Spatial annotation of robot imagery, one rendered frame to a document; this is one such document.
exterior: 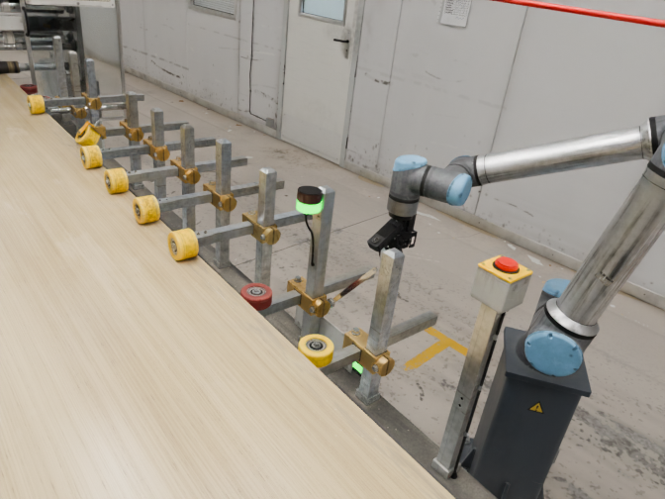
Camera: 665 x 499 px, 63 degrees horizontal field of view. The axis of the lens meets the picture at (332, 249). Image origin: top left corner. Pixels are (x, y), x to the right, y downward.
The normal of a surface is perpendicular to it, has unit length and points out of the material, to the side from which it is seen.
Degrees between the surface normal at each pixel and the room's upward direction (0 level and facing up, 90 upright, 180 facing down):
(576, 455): 0
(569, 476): 0
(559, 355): 95
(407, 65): 90
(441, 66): 90
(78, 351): 0
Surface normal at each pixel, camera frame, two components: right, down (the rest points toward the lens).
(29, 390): 0.11, -0.87
